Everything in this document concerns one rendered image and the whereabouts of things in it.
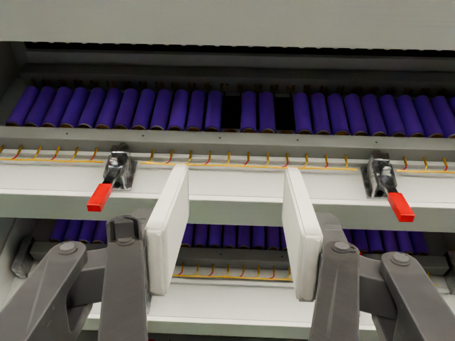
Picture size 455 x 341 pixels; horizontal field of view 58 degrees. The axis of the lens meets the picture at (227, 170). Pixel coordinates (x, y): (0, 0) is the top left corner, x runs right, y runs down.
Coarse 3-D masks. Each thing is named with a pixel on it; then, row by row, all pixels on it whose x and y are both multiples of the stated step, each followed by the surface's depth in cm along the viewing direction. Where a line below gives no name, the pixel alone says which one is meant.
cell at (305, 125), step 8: (296, 96) 49; (304, 96) 49; (296, 104) 48; (304, 104) 48; (296, 112) 47; (304, 112) 47; (296, 120) 46; (304, 120) 46; (296, 128) 46; (304, 128) 45
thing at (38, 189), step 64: (0, 64) 51; (192, 64) 52; (256, 64) 51; (320, 64) 51; (384, 64) 50; (448, 64) 50; (0, 192) 42; (64, 192) 42; (128, 192) 42; (192, 192) 42; (256, 192) 42; (320, 192) 42; (448, 192) 42
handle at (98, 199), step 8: (112, 160) 40; (112, 168) 41; (120, 168) 41; (112, 176) 40; (104, 184) 38; (112, 184) 39; (96, 192) 37; (104, 192) 37; (96, 200) 36; (104, 200) 36; (88, 208) 35; (96, 208) 35
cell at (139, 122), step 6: (144, 90) 49; (150, 90) 49; (144, 96) 49; (150, 96) 49; (138, 102) 49; (144, 102) 48; (150, 102) 48; (138, 108) 47; (144, 108) 47; (150, 108) 48; (138, 114) 47; (144, 114) 47; (150, 114) 48; (138, 120) 46; (144, 120) 46; (132, 126) 46; (138, 126) 46; (144, 126) 46
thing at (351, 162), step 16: (160, 160) 44; (176, 160) 44; (192, 160) 44; (224, 160) 44; (240, 160) 44; (256, 160) 44; (272, 160) 44; (288, 160) 44; (304, 160) 44; (320, 160) 44; (336, 160) 44; (352, 160) 44; (400, 160) 44
